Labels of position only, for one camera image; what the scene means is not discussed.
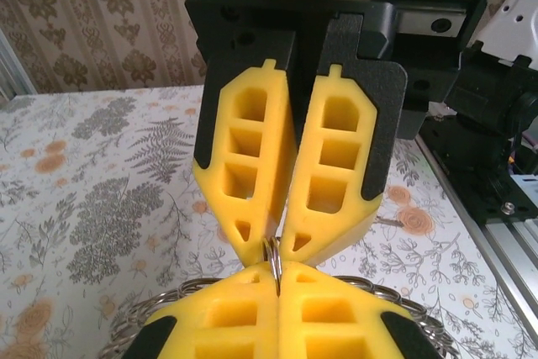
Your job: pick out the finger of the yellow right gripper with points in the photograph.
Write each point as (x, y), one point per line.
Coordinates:
(370, 123)
(277, 144)

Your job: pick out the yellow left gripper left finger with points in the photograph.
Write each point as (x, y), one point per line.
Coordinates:
(235, 334)

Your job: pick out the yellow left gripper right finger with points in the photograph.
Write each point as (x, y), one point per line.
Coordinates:
(361, 325)

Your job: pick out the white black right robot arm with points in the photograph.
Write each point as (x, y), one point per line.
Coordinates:
(517, 6)

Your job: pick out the floral patterned table cover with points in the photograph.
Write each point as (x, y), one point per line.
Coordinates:
(105, 207)

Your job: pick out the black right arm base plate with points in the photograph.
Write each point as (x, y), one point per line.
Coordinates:
(483, 191)

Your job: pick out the aluminium mounting rail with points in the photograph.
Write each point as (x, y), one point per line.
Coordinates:
(513, 249)

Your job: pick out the aluminium frame post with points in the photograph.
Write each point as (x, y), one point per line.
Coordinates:
(17, 69)

